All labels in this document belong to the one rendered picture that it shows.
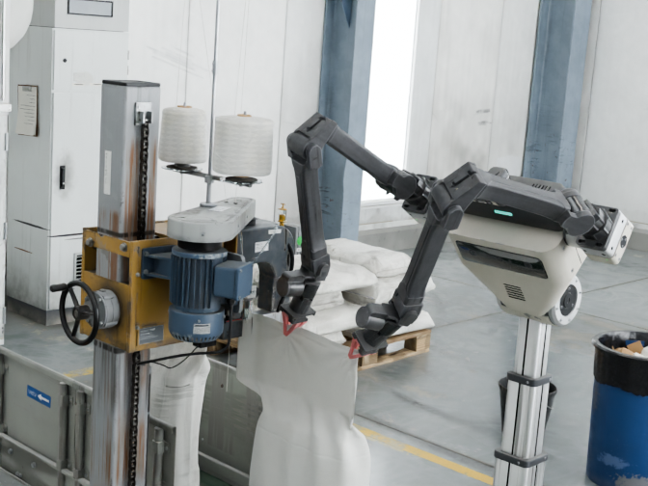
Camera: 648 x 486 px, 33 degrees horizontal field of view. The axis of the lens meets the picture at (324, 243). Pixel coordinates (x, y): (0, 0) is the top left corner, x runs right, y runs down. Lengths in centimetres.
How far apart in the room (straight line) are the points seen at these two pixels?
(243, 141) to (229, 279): 37
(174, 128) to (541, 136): 886
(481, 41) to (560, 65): 111
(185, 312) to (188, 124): 56
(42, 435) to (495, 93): 797
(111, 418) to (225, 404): 87
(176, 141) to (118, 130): 22
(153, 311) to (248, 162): 50
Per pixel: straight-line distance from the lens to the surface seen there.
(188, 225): 285
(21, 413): 406
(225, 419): 397
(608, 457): 512
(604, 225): 290
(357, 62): 896
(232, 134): 293
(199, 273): 290
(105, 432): 320
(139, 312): 303
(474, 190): 257
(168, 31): 809
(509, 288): 323
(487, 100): 1109
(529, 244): 304
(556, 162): 1168
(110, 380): 314
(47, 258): 700
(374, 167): 308
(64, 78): 687
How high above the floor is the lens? 191
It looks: 11 degrees down
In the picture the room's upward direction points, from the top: 4 degrees clockwise
